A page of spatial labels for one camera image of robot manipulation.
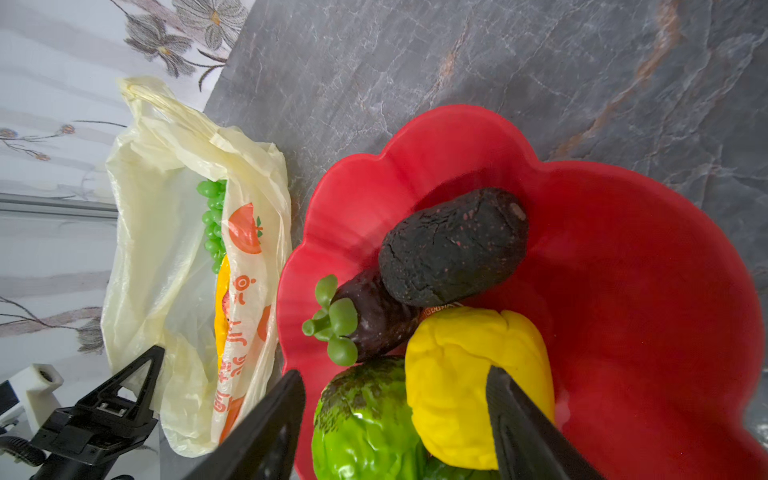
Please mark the pale yellow printed plastic bag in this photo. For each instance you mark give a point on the pale yellow printed plastic bag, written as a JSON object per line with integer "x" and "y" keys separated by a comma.
{"x": 162, "y": 286}

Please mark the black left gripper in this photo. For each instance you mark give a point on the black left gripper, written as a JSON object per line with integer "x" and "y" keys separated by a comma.
{"x": 85, "y": 441}

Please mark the yellow fake lemon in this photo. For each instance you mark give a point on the yellow fake lemon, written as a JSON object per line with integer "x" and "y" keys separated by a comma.
{"x": 447, "y": 363}

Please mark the yellow fake banana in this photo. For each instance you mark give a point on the yellow fake banana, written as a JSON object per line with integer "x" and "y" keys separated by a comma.
{"x": 221, "y": 321}

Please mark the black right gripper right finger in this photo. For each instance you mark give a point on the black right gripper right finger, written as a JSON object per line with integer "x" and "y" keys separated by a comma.
{"x": 527, "y": 444}

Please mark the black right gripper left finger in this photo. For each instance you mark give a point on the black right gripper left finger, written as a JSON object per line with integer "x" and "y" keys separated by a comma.
{"x": 264, "y": 444}

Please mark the dark fake avocado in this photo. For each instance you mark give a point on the dark fake avocado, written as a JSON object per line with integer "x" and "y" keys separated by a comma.
{"x": 455, "y": 250}

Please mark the green fake lime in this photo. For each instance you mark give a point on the green fake lime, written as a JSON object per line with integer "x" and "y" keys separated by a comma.
{"x": 435, "y": 469}

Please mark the green fake grape bunch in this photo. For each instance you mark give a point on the green fake grape bunch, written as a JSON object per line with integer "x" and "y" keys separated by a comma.
{"x": 214, "y": 192}

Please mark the red flower-shaped plastic plate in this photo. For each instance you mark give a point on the red flower-shaped plastic plate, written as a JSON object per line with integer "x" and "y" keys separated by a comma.
{"x": 651, "y": 320}

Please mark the aluminium frame post left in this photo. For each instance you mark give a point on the aluminium frame post left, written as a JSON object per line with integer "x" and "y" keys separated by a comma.
{"x": 57, "y": 207}

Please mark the bright green bumpy fake fruit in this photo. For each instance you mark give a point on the bright green bumpy fake fruit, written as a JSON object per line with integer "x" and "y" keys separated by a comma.
{"x": 362, "y": 427}

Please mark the dark purple fake mangosteen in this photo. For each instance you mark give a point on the dark purple fake mangosteen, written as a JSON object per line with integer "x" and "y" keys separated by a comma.
{"x": 359, "y": 320}

